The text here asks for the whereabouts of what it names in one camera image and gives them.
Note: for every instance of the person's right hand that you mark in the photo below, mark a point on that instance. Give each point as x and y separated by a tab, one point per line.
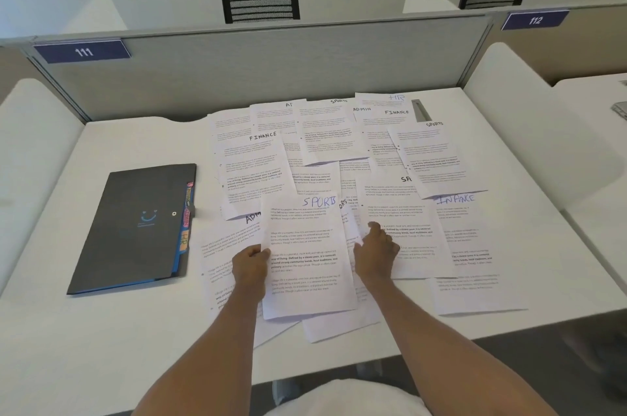
376	256

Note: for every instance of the person's left hand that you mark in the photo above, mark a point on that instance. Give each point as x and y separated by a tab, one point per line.
250	271

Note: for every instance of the person's right thumb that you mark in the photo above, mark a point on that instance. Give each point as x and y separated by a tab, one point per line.
358	251

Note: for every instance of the person's left thumb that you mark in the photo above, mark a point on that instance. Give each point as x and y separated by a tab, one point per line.
254	250

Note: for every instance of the printed sheet with blue heading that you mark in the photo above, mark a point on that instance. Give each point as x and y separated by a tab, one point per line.
306	244

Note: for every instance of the person's right forearm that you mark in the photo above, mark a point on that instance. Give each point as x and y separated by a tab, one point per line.
441	352

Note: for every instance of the person's left forearm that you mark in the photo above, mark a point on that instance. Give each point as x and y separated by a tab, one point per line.
210	352

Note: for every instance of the spread of printed paper pages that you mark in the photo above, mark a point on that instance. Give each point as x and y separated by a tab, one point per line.
416	151

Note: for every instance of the dark grey expanding file folder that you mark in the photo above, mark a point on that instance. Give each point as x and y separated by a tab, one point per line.
130	229

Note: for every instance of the person's white clothing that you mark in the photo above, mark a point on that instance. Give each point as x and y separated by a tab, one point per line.
352	398

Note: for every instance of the grey desk partition panel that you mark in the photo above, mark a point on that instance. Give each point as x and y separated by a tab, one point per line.
274	68

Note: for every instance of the blue number plate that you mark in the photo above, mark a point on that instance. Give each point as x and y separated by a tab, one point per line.
535	20
82	51

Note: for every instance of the grey laptop corner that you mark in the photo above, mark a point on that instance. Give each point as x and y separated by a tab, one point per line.
620	110

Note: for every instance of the beige desk partition panel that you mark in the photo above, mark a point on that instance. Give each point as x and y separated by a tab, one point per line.
578	48

